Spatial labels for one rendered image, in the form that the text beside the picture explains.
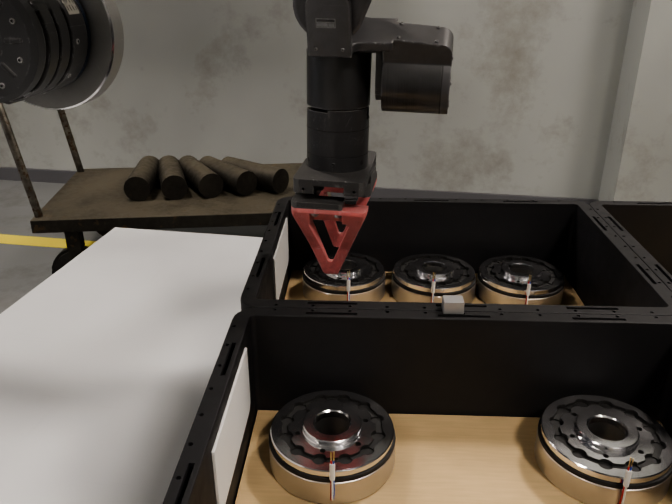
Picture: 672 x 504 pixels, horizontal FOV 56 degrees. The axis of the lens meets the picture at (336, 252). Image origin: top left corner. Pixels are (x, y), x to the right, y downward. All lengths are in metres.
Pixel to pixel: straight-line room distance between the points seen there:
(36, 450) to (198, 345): 0.26
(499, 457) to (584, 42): 3.02
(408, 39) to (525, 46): 2.90
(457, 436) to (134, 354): 0.53
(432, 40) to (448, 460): 0.35
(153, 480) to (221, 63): 3.06
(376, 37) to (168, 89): 3.27
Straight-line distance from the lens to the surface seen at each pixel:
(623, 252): 0.74
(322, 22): 0.52
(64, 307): 1.13
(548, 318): 0.58
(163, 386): 0.89
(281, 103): 3.58
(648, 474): 0.55
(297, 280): 0.84
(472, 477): 0.55
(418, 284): 0.76
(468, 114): 3.47
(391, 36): 0.55
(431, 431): 0.59
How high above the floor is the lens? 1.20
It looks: 24 degrees down
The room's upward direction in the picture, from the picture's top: straight up
